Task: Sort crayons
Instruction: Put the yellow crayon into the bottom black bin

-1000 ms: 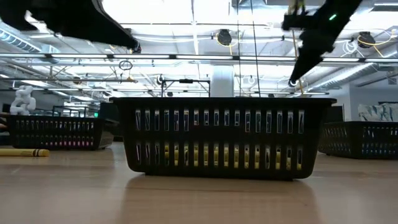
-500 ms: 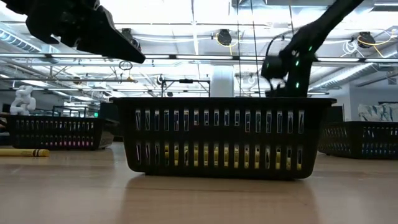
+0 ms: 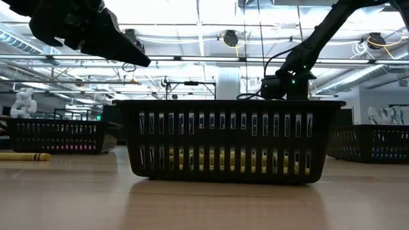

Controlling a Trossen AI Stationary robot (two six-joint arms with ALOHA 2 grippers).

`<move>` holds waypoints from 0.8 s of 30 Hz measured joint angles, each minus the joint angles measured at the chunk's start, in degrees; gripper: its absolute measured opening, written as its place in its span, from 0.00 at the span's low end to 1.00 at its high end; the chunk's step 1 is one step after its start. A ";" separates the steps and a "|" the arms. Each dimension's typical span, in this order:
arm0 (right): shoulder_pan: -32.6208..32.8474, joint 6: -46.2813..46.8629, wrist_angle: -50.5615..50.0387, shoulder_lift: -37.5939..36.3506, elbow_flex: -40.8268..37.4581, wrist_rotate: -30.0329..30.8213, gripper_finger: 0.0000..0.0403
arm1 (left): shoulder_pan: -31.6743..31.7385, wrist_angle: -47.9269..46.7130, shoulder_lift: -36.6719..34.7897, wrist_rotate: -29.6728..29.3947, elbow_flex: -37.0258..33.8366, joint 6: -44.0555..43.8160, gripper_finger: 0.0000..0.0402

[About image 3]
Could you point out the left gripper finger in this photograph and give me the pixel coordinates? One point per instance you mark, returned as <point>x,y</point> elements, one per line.
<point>112,44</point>

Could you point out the black slotted plastic basket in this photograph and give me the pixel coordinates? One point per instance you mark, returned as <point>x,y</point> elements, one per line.
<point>367,127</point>
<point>57,121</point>
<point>230,142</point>

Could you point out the yellow crayon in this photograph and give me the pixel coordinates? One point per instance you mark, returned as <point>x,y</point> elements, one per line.
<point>19,156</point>
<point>222,159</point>

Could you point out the pink crayon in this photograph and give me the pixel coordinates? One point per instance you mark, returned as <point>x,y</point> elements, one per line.
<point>71,146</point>

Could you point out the blue crayon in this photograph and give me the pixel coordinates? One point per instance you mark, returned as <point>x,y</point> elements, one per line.
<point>388,155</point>

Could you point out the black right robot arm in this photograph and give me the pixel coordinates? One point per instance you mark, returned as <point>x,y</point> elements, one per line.
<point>326,28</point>

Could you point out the grey ceiling pipe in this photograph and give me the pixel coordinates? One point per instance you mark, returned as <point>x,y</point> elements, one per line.
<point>64,82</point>

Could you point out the black cabinet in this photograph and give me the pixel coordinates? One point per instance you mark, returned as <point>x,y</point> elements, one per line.
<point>112,113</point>

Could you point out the white robot figure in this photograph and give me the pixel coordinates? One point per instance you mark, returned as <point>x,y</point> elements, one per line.
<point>22,102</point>

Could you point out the black metal cage frame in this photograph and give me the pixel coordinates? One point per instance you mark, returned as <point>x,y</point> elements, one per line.
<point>73,110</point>

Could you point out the long ceiling light rail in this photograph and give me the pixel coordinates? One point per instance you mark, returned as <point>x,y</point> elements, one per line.
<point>207,58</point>

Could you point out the black stand frame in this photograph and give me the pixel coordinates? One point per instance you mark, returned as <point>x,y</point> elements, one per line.
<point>191,83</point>

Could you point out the blue white wall picture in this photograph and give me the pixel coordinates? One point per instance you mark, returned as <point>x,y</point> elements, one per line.
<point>390,115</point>

